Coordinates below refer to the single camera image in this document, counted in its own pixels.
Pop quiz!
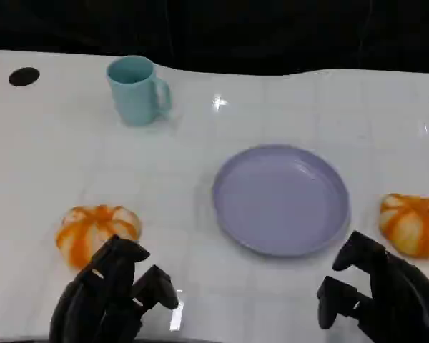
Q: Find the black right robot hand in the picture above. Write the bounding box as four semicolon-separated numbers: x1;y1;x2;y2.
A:
316;230;429;343

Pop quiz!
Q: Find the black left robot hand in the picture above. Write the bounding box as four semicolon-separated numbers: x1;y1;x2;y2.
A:
49;234;180;343

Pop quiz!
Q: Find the orange and white bread roll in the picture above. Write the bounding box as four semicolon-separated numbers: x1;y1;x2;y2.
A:
54;204;142;271
379;193;429;260

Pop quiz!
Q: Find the lilac plate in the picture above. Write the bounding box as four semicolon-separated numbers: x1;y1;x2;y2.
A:
212;144;351;258

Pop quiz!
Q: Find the pale green mug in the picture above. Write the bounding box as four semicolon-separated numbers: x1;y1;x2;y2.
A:
106;55;172;126

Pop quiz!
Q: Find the black round table grommet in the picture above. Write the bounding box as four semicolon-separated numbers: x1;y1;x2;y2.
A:
8;66;41;87

